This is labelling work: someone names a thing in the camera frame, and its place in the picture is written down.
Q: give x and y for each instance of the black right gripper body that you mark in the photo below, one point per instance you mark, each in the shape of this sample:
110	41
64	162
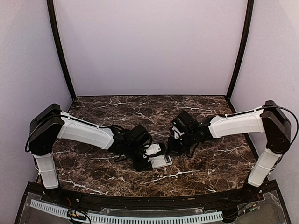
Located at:
179	146

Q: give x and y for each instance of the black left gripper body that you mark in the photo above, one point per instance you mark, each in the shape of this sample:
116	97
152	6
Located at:
132	153

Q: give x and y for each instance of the white remote control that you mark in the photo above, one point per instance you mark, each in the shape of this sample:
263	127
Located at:
160	161

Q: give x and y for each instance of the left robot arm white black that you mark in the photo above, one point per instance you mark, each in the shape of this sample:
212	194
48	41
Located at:
52	123

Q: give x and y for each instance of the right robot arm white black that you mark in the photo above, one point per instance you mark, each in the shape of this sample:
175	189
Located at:
270	119

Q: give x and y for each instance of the small circuit board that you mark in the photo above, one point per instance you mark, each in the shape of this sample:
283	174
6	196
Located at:
75	215

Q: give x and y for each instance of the white slotted cable duct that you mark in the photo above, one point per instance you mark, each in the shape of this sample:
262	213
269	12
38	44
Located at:
118	216

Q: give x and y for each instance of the black front frame rail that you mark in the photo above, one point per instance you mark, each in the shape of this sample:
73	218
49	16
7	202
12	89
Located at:
226	200

